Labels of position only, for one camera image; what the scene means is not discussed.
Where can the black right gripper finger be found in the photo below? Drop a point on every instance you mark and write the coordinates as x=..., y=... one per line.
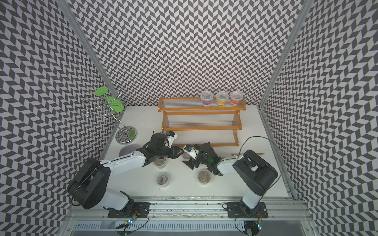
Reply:
x=187, y=148
x=190, y=163

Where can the golden patterned knife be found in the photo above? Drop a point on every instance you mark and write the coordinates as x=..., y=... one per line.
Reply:
x=241, y=154

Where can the lilac bowl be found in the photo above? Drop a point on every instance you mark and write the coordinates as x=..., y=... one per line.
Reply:
x=127, y=150

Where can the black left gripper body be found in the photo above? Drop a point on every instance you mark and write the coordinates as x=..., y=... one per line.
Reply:
x=163, y=152

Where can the chrome stand with green cups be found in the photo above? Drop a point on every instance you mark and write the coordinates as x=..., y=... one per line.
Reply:
x=106, y=106

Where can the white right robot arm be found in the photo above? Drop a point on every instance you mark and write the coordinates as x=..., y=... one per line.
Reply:
x=256, y=173

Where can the metal base rail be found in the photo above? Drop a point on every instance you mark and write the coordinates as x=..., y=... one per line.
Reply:
x=194, y=216

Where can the green seed container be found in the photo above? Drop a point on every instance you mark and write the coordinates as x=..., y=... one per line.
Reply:
x=160, y=162

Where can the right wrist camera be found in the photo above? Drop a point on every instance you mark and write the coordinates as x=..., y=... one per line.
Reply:
x=194, y=153

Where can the orange three-tier wooden shelf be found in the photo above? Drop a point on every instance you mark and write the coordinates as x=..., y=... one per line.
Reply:
x=189, y=114

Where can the red seed container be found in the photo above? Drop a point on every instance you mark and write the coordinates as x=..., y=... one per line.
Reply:
x=236, y=97

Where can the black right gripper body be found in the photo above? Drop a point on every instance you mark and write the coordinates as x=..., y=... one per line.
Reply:
x=201, y=160

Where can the dark seed container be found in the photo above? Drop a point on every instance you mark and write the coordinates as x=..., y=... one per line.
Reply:
x=206, y=98

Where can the right metal corner post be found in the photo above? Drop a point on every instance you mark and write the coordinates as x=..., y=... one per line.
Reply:
x=298, y=24

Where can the left metal corner post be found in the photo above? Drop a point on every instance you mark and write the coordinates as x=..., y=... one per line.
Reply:
x=71, y=19

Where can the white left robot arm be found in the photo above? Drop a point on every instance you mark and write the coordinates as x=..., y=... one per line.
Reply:
x=89, y=187

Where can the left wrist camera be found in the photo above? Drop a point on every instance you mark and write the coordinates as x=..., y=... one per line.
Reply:
x=171, y=136

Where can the orange seed container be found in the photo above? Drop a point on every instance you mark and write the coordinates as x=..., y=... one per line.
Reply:
x=222, y=98

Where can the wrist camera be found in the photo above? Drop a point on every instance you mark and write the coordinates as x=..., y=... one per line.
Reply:
x=194, y=153
x=171, y=136

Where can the metal corner post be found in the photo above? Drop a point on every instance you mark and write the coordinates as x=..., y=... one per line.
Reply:
x=298, y=24
x=71, y=19

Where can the red-label seed container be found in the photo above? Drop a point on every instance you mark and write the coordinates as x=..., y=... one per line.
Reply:
x=186, y=156

